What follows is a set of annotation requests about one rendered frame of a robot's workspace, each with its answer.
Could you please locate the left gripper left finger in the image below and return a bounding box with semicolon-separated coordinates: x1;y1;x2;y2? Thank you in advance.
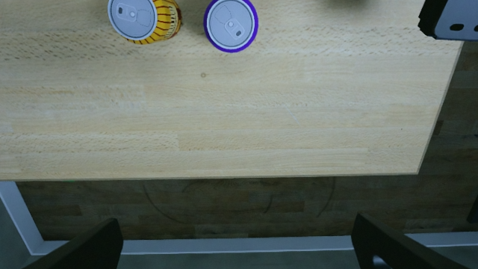
22;217;124;269

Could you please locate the yellow drink can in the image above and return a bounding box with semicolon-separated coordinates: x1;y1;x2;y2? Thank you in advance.
108;0;182;45

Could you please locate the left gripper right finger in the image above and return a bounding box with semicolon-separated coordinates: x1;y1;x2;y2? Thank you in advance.
351;213;470;269

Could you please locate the purple drink can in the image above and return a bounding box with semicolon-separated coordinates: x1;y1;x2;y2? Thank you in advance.
203;0;258;53

